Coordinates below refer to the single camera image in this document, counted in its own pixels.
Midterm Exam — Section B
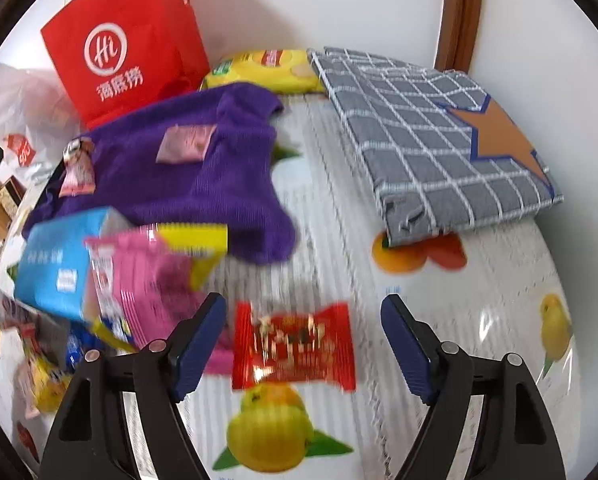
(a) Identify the brown box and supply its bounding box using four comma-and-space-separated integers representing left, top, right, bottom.
0, 177, 30, 221

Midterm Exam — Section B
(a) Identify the fruit print table cover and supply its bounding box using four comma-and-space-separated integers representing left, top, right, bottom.
0, 90, 587, 480

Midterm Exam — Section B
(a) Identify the red paper bag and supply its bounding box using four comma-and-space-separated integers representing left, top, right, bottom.
40, 0, 210, 131

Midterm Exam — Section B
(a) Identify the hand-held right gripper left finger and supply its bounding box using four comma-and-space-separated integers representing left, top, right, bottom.
39, 292, 228, 480

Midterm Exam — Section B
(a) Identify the blue tissue pack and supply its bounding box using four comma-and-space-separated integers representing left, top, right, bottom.
14, 206, 132, 323

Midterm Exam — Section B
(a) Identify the purple towel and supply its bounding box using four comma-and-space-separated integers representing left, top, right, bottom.
23, 82, 298, 266

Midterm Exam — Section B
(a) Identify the small pale pink packet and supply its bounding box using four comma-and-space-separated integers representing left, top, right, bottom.
156, 125, 217, 165

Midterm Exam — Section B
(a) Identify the pink panda snack packet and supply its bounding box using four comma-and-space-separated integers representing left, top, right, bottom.
59, 137, 97, 197

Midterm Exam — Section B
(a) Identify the brown wooden frame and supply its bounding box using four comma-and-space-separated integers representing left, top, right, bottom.
436, 0, 486, 73

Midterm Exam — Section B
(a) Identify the yellow chips bag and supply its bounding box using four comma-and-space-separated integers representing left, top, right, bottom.
200, 48, 326, 95

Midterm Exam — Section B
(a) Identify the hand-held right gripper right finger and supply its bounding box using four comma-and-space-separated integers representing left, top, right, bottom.
380, 294, 567, 480

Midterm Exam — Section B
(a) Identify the white plastic bag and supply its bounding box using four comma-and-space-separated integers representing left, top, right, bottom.
0, 62, 82, 186

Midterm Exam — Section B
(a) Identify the red snack packet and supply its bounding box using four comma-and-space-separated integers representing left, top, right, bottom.
231, 301, 357, 393

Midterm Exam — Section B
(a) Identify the grey checked packet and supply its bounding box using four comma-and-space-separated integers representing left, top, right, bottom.
308, 46, 564, 248

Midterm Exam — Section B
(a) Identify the blue yellow snack packet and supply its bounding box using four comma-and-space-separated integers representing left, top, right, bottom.
66, 315, 136, 366

